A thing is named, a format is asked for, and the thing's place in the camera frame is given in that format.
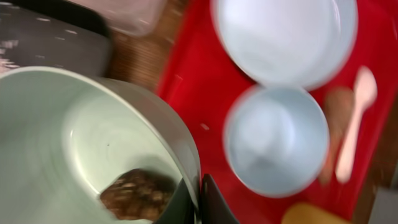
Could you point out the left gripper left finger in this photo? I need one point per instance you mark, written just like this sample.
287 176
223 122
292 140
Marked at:
180 209

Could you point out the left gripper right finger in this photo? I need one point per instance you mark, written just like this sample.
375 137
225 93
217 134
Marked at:
214 209

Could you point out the light blue bowl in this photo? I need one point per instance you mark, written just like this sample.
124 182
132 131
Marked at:
276 140

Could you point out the mint green bowl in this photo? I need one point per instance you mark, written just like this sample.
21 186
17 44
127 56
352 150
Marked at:
65 138

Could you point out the brown food scrap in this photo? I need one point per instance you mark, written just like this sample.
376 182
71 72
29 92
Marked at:
138 194

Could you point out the yellow plastic cup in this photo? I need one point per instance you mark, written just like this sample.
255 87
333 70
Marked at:
305 213

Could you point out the red serving tray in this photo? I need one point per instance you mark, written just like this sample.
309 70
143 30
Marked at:
201 83

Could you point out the brown carrot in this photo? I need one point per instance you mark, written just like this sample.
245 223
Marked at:
338 108

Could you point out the light blue plate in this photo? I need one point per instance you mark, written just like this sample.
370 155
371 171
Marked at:
287 42

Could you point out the white plastic spoon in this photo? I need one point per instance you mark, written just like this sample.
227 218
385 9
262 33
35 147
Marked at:
365 93

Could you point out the clear plastic bin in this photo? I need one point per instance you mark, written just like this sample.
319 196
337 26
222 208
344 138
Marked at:
131 17

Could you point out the black plastic bin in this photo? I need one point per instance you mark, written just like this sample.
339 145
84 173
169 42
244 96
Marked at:
54 33

